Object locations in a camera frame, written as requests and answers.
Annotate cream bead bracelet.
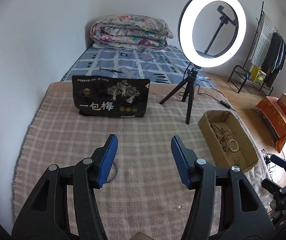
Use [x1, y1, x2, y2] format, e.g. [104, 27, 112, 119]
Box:
[229, 139, 241, 153]

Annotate brown wooden bead necklace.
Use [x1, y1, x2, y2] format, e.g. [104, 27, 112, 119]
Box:
[210, 124, 232, 153]

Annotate red cord jade pendant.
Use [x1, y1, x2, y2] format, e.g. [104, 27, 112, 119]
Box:
[232, 156, 242, 167]

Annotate orange cloth covered table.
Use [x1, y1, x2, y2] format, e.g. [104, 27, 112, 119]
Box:
[255, 96, 286, 153]

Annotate brown cardboard tray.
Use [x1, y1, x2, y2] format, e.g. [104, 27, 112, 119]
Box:
[198, 110, 259, 172]

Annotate yellow box on rack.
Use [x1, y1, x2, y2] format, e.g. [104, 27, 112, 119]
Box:
[250, 66, 266, 85]

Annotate black clothes rack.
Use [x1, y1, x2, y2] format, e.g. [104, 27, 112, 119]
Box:
[228, 7, 286, 96]

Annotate dark hanging clothes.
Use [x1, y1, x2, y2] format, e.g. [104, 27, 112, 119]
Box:
[261, 32, 286, 88]

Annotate pink plaid blanket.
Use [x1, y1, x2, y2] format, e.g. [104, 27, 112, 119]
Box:
[14, 82, 267, 239]

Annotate black tripod stand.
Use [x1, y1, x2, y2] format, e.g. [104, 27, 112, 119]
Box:
[160, 67, 198, 125]

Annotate striped hanging towel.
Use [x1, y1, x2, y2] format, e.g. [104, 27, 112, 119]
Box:
[248, 11, 276, 68]

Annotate black printed snack bag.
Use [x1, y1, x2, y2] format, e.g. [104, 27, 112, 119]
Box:
[72, 75, 150, 118]

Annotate blue patterned bed sheet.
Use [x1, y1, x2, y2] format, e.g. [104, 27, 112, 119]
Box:
[61, 46, 216, 88]

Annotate folded floral quilt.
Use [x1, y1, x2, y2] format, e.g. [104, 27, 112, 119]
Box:
[90, 14, 173, 51]

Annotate black power cable with switch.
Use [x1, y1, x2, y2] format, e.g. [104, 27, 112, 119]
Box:
[195, 84, 236, 112]

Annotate white ring light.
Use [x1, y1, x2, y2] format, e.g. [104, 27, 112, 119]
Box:
[178, 0, 247, 68]

